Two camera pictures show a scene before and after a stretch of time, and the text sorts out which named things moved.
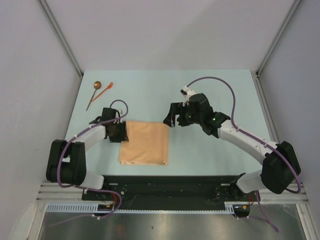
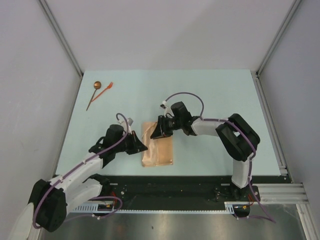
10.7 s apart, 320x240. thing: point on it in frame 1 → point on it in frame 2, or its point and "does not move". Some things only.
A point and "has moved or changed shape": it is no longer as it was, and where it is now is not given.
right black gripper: (177, 109) → (162, 131)
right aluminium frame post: (295, 5) does not move
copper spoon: (97, 85) does not move
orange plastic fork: (110, 86) does not move
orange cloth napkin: (148, 144) has moved or changed shape
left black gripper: (123, 135) → (137, 146)
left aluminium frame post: (58, 30) does not move
